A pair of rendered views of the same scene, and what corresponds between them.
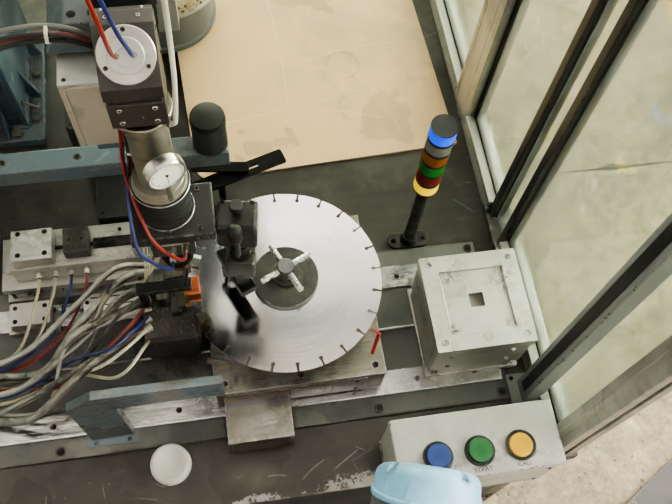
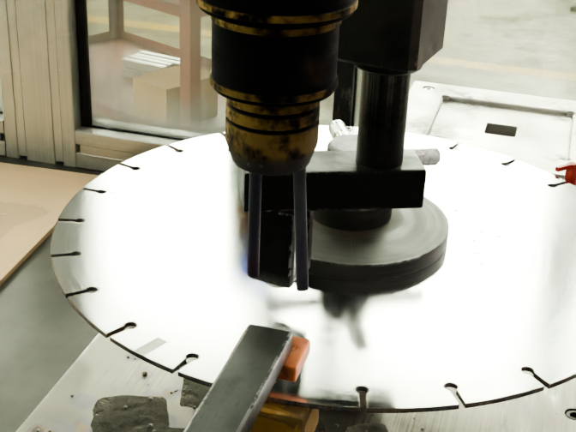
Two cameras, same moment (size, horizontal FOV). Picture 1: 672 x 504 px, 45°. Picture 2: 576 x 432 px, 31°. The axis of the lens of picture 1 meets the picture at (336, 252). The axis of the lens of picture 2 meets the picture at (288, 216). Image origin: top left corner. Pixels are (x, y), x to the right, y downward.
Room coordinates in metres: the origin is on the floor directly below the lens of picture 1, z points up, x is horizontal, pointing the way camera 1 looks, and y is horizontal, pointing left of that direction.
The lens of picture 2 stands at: (0.31, 0.55, 1.22)
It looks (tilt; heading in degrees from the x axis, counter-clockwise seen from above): 26 degrees down; 301
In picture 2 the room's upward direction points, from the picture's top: 2 degrees clockwise
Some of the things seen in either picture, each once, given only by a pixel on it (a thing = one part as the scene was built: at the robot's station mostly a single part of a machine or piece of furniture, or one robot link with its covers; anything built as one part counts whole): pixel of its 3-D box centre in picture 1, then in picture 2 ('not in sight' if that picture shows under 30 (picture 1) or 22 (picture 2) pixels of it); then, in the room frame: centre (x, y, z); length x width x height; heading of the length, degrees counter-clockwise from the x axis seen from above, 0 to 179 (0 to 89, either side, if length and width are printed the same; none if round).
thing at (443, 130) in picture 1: (443, 131); not in sight; (0.76, -0.14, 1.14); 0.05 x 0.04 x 0.03; 16
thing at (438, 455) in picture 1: (438, 456); not in sight; (0.30, -0.21, 0.90); 0.04 x 0.04 x 0.02
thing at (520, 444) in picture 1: (519, 445); not in sight; (0.34, -0.35, 0.89); 0.04 x 0.04 x 0.02
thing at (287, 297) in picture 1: (285, 275); (350, 212); (0.55, 0.08, 0.96); 0.11 x 0.11 x 0.03
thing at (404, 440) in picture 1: (468, 451); not in sight; (0.34, -0.28, 0.82); 0.28 x 0.11 x 0.15; 106
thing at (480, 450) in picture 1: (479, 450); not in sight; (0.32, -0.28, 0.90); 0.04 x 0.04 x 0.02
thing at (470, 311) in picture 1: (468, 314); (490, 207); (0.59, -0.26, 0.82); 0.18 x 0.18 x 0.15; 16
